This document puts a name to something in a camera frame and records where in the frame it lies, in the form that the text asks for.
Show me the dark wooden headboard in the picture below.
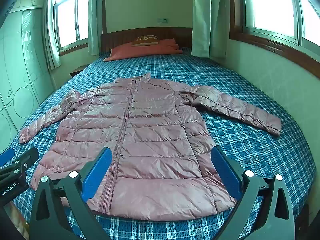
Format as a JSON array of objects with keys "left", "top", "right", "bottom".
[{"left": 100, "top": 27, "right": 193, "bottom": 53}]

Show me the red pillow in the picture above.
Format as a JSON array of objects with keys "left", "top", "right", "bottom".
[{"left": 103, "top": 38, "right": 184, "bottom": 62}]

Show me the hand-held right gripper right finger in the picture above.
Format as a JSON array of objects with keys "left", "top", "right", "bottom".
[{"left": 211, "top": 145, "right": 297, "bottom": 240}]

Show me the pink quilted down jacket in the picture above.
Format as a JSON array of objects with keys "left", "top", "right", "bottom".
[{"left": 19, "top": 72, "right": 282, "bottom": 222}]

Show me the brown patterned cushion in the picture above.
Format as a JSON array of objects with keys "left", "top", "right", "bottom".
[{"left": 131, "top": 35, "right": 160, "bottom": 47}]

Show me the window with wooden sill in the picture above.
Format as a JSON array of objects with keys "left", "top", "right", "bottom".
[{"left": 229, "top": 0, "right": 320, "bottom": 78}]

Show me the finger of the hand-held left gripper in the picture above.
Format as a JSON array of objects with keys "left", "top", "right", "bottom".
[
  {"left": 0, "top": 148, "right": 16, "bottom": 167},
  {"left": 0, "top": 147, "right": 40, "bottom": 180}
]

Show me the pale green curtain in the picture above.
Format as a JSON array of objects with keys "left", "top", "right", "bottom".
[
  {"left": 87, "top": 0, "right": 106, "bottom": 56},
  {"left": 43, "top": 0, "right": 61, "bottom": 71},
  {"left": 191, "top": 0, "right": 228, "bottom": 58}
]

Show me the white wardrobe with circle pattern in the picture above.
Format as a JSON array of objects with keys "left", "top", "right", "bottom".
[{"left": 0, "top": 0, "right": 57, "bottom": 153}]

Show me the dark wooden nightstand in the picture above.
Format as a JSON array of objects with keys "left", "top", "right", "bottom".
[{"left": 69, "top": 64, "right": 88, "bottom": 78}]

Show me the bed with blue plaid sheet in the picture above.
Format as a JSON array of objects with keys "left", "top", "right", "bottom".
[{"left": 10, "top": 47, "right": 317, "bottom": 240}]

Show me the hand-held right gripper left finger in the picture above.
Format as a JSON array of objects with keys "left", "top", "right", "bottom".
[{"left": 29, "top": 147, "right": 113, "bottom": 240}]

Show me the window with white frame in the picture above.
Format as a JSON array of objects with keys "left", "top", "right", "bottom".
[{"left": 51, "top": 0, "right": 92, "bottom": 53}]

